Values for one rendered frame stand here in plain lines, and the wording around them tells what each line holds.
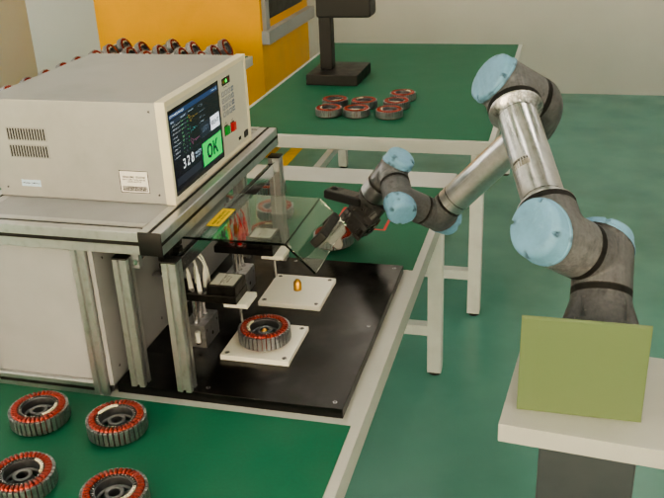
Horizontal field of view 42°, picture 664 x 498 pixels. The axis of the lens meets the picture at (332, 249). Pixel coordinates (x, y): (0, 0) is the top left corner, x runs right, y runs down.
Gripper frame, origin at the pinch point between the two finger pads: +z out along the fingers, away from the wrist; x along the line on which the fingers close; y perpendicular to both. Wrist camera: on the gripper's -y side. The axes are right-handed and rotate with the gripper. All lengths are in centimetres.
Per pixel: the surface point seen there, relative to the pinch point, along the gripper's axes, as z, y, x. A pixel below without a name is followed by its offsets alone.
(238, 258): -5.9, -5.7, -37.2
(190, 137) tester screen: -40, -20, -58
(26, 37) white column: 207, -285, 168
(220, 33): 136, -192, 222
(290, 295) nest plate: -8.1, 9.6, -35.5
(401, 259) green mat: -11.4, 18.5, 1.0
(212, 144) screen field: -35, -20, -48
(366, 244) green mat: -3.5, 7.8, 4.5
